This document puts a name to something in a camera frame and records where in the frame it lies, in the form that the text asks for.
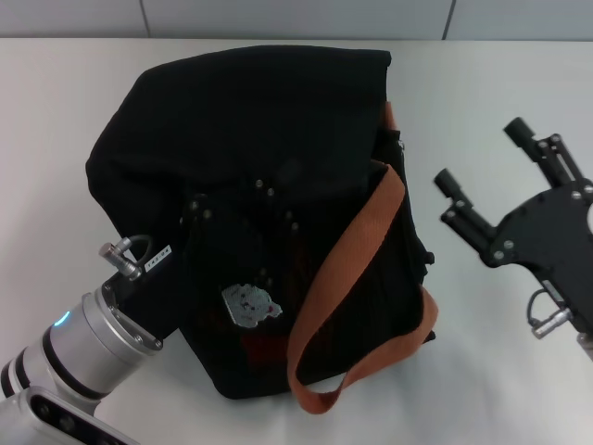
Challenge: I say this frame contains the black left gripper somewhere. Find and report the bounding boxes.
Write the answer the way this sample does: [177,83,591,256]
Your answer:
[104,178,302,347]

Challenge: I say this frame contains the left gripper grey connector cable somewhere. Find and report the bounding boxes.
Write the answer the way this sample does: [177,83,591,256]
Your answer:
[97,235,154,282]

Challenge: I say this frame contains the right gripper grey connector cable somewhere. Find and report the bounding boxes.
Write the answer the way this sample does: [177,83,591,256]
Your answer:
[527,286,572,339]

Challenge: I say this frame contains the black food bag orange handles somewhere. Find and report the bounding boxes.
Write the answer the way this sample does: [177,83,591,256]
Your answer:
[85,44,440,414]

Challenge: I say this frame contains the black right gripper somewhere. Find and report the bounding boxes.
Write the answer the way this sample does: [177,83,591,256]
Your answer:
[435,118,593,333]

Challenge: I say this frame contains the gripper grey connector cable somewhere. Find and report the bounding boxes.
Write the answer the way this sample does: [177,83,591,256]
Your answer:
[97,235,154,282]
[527,286,572,339]

